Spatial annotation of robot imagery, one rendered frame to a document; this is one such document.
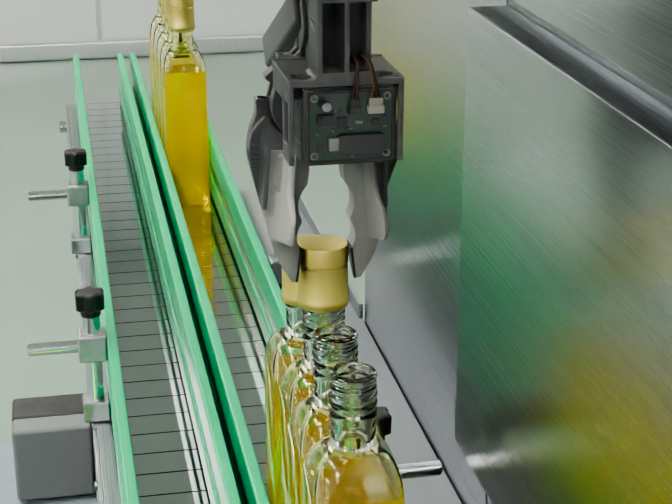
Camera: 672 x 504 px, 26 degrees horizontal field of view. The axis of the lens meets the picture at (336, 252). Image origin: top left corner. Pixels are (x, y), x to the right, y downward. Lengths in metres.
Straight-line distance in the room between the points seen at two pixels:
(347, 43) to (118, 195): 1.21
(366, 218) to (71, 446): 0.63
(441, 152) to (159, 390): 0.40
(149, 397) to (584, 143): 0.73
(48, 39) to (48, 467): 5.34
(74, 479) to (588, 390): 0.79
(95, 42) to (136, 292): 5.09
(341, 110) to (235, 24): 5.95
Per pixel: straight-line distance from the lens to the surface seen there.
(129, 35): 6.79
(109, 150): 2.25
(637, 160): 0.76
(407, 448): 1.35
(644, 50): 0.76
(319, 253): 0.96
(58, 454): 1.52
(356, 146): 0.88
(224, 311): 1.64
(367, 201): 0.95
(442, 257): 1.26
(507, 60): 0.95
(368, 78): 0.87
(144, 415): 1.42
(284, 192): 0.93
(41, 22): 6.76
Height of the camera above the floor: 1.52
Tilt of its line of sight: 21 degrees down
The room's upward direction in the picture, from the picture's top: straight up
